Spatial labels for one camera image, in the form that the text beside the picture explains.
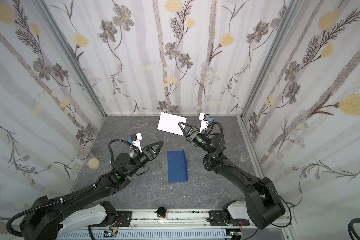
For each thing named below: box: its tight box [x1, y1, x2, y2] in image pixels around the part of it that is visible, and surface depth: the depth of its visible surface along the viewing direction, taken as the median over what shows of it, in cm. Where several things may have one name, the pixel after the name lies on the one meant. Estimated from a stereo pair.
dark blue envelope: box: [167, 150, 188, 184], surface depth 95 cm
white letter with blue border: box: [157, 112, 187, 136], surface depth 69 cm
